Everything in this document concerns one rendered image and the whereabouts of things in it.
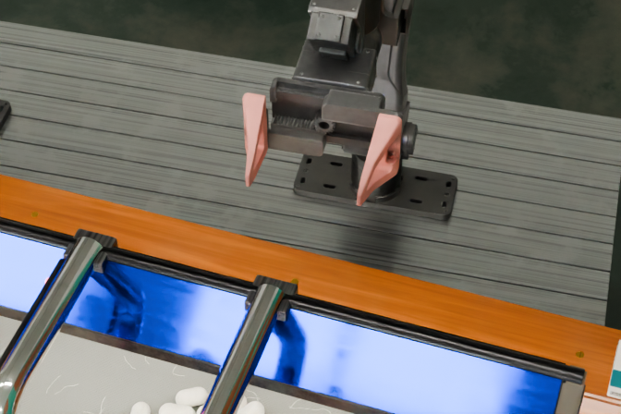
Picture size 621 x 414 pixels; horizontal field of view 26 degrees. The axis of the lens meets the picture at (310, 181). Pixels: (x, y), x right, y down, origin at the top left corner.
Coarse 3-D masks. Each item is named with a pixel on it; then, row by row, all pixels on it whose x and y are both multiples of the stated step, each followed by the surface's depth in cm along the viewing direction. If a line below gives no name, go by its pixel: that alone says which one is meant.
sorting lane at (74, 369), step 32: (0, 320) 147; (0, 352) 144; (64, 352) 144; (96, 352) 144; (128, 352) 144; (32, 384) 141; (64, 384) 141; (96, 384) 141; (128, 384) 141; (160, 384) 141; (192, 384) 141
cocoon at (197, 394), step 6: (186, 390) 138; (192, 390) 138; (198, 390) 138; (204, 390) 138; (180, 396) 138; (186, 396) 138; (192, 396) 138; (198, 396) 138; (204, 396) 138; (180, 402) 138; (186, 402) 137; (192, 402) 138; (198, 402) 138
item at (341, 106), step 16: (336, 96) 117; (352, 96) 117; (368, 96) 117; (336, 112) 117; (352, 112) 117; (368, 112) 116; (384, 112) 116; (384, 128) 115; (400, 128) 116; (384, 144) 115; (400, 144) 118; (368, 160) 114; (384, 160) 118; (368, 176) 114; (384, 176) 118; (368, 192) 115
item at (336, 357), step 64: (0, 256) 107; (128, 256) 104; (128, 320) 105; (192, 320) 103; (320, 320) 101; (384, 320) 100; (256, 384) 104; (320, 384) 102; (384, 384) 100; (448, 384) 99; (512, 384) 98; (576, 384) 96
